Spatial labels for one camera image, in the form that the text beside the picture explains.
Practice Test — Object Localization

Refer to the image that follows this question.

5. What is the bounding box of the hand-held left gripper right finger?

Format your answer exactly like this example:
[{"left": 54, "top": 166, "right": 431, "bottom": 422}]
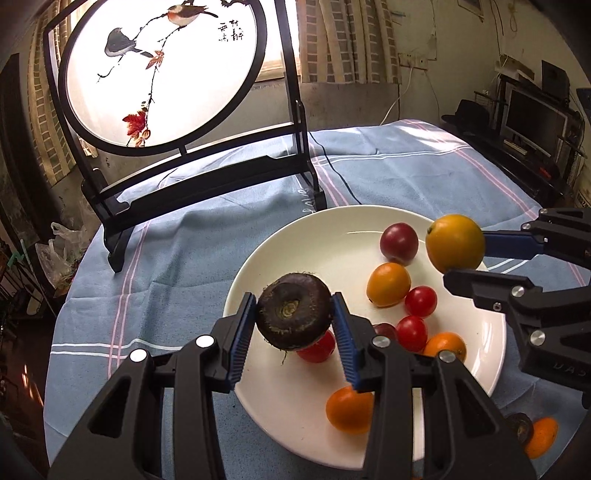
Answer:
[{"left": 329, "top": 292, "right": 539, "bottom": 480}]

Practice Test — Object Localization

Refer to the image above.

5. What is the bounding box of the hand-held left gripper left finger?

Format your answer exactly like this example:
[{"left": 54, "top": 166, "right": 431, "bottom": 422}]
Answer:
[{"left": 48, "top": 292, "right": 257, "bottom": 480}]

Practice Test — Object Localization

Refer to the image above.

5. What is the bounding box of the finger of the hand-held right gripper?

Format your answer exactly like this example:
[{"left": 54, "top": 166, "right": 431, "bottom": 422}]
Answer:
[
  {"left": 480, "top": 208, "right": 591, "bottom": 266},
  {"left": 443, "top": 270, "right": 591, "bottom": 365}
]

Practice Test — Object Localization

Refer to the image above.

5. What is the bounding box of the dark water chestnut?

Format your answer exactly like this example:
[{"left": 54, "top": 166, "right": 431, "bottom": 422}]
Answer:
[
  {"left": 256, "top": 272, "right": 333, "bottom": 366},
  {"left": 505, "top": 412, "right": 535, "bottom": 446}
]

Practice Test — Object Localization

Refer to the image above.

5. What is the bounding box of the red cherry tomato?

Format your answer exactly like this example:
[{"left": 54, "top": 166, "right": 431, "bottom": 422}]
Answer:
[
  {"left": 404, "top": 285, "right": 438, "bottom": 318},
  {"left": 396, "top": 315, "right": 428, "bottom": 353}
]

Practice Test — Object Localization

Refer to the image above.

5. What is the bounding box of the deep orange tomato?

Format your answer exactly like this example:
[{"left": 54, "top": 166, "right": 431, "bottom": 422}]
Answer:
[{"left": 325, "top": 386, "right": 375, "bottom": 435}]

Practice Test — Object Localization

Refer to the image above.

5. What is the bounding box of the small orange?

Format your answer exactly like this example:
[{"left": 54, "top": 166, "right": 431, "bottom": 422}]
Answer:
[
  {"left": 524, "top": 416, "right": 559, "bottom": 460},
  {"left": 422, "top": 332, "right": 467, "bottom": 363}
]

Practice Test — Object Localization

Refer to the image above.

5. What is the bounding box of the white plate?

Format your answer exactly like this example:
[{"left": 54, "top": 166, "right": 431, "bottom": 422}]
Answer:
[{"left": 223, "top": 205, "right": 507, "bottom": 463}]

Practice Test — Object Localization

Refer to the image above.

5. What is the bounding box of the dark red tomato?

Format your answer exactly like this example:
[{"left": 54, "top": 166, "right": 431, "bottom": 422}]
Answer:
[{"left": 380, "top": 222, "right": 419, "bottom": 266}]

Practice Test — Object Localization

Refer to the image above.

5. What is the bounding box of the black cabinet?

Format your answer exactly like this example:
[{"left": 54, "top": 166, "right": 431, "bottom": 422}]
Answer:
[{"left": 450, "top": 129, "right": 591, "bottom": 206}]

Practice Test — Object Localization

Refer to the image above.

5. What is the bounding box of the blue striped tablecloth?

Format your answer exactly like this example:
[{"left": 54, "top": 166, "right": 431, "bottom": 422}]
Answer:
[{"left": 45, "top": 119, "right": 591, "bottom": 480}]

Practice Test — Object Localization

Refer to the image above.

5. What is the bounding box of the computer monitor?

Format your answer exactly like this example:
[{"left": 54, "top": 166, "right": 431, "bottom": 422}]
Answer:
[{"left": 501, "top": 88, "right": 568, "bottom": 148}]

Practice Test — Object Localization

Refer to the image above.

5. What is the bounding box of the black hat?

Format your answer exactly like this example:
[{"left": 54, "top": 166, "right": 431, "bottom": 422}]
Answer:
[{"left": 441, "top": 99, "right": 490, "bottom": 130}]

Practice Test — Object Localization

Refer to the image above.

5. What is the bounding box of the bird painting table screen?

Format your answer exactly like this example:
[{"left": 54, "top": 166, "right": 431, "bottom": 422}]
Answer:
[{"left": 43, "top": 0, "right": 328, "bottom": 273}]

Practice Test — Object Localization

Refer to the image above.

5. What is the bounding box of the black speaker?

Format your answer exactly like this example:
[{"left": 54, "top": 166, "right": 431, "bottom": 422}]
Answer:
[{"left": 541, "top": 60, "right": 570, "bottom": 97}]

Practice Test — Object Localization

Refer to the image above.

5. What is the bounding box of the checked curtain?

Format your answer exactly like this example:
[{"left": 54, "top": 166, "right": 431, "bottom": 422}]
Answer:
[
  {"left": 295, "top": 0, "right": 402, "bottom": 86},
  {"left": 25, "top": 18, "right": 100, "bottom": 185}
]

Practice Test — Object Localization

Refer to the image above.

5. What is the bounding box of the window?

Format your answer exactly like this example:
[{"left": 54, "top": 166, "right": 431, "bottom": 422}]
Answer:
[{"left": 256, "top": 44, "right": 301, "bottom": 86}]

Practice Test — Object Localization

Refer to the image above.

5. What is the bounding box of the dark framed painting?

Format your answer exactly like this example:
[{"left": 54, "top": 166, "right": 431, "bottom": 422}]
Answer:
[{"left": 0, "top": 53, "right": 61, "bottom": 222}]

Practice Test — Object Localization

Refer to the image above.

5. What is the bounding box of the black cable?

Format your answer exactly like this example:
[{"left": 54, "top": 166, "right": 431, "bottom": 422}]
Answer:
[{"left": 307, "top": 134, "right": 363, "bottom": 206}]

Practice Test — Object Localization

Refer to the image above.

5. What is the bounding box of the white cable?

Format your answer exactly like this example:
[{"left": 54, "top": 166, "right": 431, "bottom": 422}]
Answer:
[{"left": 381, "top": 67, "right": 414, "bottom": 125}]

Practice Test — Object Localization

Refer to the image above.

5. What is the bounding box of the wall power outlet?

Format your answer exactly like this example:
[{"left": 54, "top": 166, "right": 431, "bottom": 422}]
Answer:
[{"left": 398, "top": 53, "right": 437, "bottom": 70}]

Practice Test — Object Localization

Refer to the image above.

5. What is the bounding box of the small white wall frame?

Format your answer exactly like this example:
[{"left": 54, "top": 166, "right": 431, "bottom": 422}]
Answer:
[{"left": 457, "top": 0, "right": 485, "bottom": 21}]

